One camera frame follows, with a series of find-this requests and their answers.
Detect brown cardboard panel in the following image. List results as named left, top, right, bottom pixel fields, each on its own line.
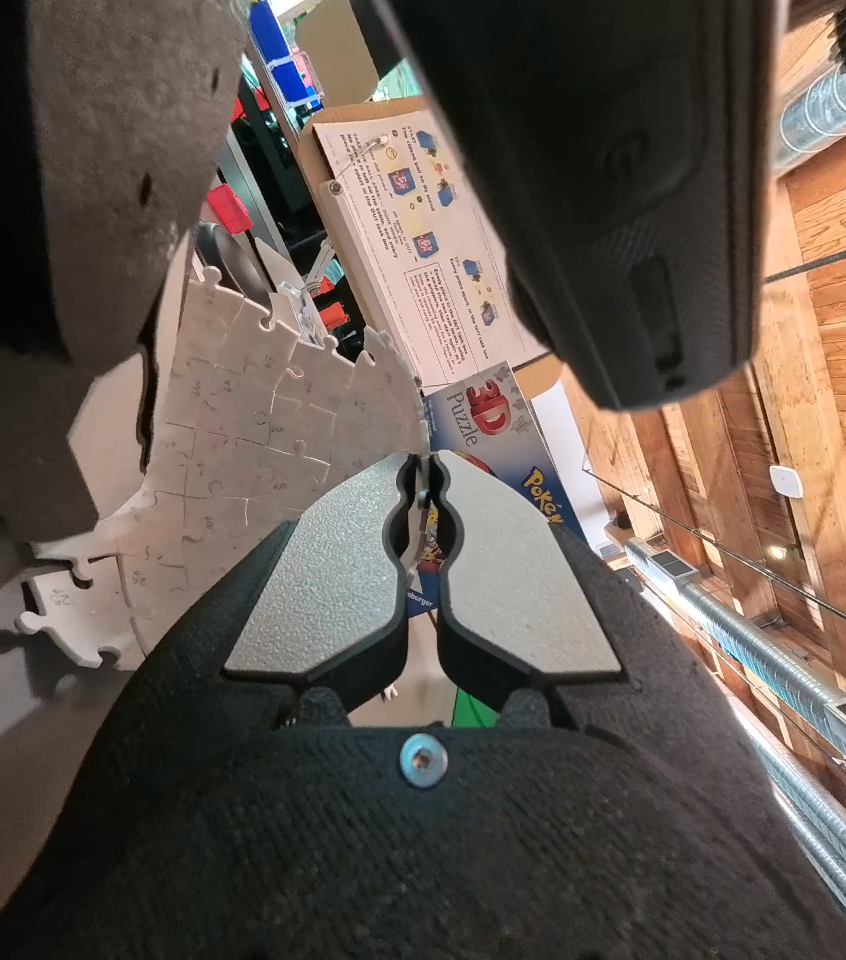
left=295, top=0, right=383, bottom=106

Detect black fabric-covered device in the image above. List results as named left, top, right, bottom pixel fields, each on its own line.
left=351, top=0, right=777, bottom=412

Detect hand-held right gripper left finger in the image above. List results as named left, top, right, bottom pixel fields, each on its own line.
left=222, top=452, right=426, bottom=685

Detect partly built puzzle ball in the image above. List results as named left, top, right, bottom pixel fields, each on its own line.
left=14, top=264, right=430, bottom=672

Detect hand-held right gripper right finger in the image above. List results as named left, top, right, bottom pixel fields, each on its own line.
left=427, top=450, right=624, bottom=689

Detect silver duct with vent grille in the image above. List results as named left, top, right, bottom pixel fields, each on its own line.
left=621, top=536, right=846, bottom=960

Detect small red plastic clip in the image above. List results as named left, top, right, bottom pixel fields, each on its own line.
left=205, top=183, right=253, bottom=235

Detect blue puzzle box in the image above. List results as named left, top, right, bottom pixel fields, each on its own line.
left=402, top=360, right=591, bottom=622

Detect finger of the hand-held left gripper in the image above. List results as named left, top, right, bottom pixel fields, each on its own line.
left=66, top=347, right=157, bottom=520
left=140, top=231, right=199, bottom=355

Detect black round ball stand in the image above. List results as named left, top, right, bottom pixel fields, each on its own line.
left=196, top=223, right=273, bottom=301

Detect wooden board with instruction sheet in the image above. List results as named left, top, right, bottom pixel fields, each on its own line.
left=295, top=93, right=567, bottom=399

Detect green plastic bin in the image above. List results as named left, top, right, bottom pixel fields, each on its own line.
left=449, top=686, right=503, bottom=729

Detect blue storage bins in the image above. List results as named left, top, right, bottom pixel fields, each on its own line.
left=246, top=0, right=327, bottom=114

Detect thin metal ceiling rod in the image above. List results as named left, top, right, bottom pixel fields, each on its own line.
left=760, top=231, right=846, bottom=286

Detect silver ribbed ventilation duct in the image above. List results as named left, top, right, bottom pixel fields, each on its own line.
left=771, top=56, right=846, bottom=177

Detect dark adjacent table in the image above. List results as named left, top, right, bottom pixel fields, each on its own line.
left=216, top=112, right=297, bottom=256

